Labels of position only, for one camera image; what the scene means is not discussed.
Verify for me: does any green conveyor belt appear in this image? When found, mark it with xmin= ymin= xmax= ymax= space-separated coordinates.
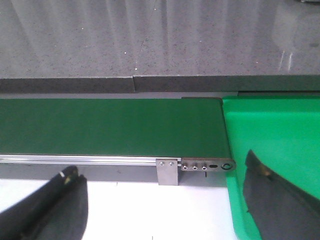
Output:
xmin=0 ymin=98 xmax=231 ymax=159

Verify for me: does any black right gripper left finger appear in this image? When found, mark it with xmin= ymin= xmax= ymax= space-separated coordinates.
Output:
xmin=0 ymin=165 xmax=89 ymax=240

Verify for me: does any aluminium conveyor side rail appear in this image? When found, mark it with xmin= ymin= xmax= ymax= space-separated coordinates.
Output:
xmin=0 ymin=154 xmax=182 ymax=166

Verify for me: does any steel conveyor support bracket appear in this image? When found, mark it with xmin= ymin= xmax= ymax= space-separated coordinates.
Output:
xmin=155 ymin=158 xmax=181 ymax=186

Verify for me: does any green plastic bin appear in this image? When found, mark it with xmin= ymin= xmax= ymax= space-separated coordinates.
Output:
xmin=222 ymin=96 xmax=320 ymax=240

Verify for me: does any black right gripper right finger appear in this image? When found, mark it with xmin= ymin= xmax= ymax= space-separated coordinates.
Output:
xmin=243 ymin=150 xmax=320 ymax=240

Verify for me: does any steel conveyor end plate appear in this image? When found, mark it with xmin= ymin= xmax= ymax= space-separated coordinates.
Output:
xmin=181 ymin=157 xmax=237 ymax=172

